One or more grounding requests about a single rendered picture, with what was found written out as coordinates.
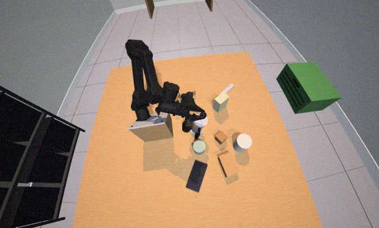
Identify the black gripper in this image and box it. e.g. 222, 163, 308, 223
171, 92, 205, 133

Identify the glass coffee press with plunger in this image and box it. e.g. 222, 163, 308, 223
190, 112, 208, 139

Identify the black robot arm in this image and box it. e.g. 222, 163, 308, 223
125, 39, 195, 121

